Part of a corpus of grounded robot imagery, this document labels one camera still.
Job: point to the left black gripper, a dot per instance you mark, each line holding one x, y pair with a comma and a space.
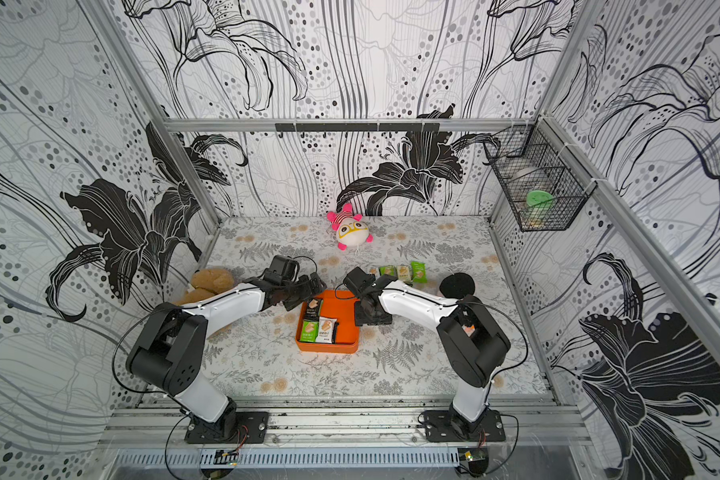
309, 292

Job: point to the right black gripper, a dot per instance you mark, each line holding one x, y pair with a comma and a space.
369, 301

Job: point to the dark brown cookie packet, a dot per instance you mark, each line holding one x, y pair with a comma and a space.
313, 309

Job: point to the white front cookie packet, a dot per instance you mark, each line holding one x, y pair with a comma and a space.
326, 331

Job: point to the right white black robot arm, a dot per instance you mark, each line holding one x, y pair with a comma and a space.
474, 343

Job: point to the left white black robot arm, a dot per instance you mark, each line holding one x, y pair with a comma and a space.
169, 350

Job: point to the orange storage box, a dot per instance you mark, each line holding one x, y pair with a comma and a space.
347, 333

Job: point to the green front cookie packet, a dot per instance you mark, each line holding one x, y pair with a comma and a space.
309, 331

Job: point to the tan teddy bear plush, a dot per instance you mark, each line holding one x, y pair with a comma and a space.
207, 283

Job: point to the white pink owl plush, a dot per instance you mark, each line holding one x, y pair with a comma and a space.
349, 227

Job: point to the orange striped black-haired plush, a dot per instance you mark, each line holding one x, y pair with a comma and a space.
457, 286

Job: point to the green lidded cup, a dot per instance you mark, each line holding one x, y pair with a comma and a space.
538, 204

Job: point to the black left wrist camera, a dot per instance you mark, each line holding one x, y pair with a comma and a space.
282, 271

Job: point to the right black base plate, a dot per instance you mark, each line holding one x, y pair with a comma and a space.
442, 426

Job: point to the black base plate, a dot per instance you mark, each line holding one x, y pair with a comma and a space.
247, 427
442, 426

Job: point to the white slotted cable duct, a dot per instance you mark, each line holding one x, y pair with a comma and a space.
299, 458

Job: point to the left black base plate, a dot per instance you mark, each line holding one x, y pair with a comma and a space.
247, 427

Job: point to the black wire basket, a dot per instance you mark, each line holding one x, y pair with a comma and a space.
525, 159

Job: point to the horizontal aluminium back rail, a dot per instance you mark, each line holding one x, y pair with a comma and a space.
343, 125

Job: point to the aluminium corner frame post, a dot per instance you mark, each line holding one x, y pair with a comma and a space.
102, 22

